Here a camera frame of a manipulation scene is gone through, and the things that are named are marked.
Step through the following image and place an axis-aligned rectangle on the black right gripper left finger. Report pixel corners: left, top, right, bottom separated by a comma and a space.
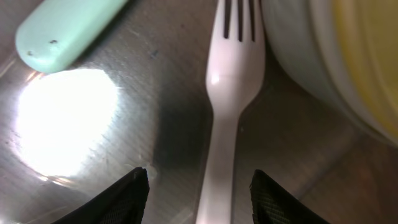
53, 167, 150, 224

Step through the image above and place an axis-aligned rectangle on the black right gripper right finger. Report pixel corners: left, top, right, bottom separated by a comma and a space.
250, 169, 328, 224

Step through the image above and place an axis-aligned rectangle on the white plastic fork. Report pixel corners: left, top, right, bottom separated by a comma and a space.
195, 0, 266, 224

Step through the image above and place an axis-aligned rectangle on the grey plastic bowl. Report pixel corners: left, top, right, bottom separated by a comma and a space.
262, 0, 389, 143

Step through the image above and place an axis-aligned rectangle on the mint green plastic spoon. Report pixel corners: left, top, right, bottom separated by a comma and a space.
15, 0, 127, 73

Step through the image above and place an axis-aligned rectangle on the white plastic bowl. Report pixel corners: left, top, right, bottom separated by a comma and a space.
310, 0, 397, 144

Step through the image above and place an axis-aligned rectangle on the yellow plastic bowl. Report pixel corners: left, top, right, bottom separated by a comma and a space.
332, 0, 397, 141

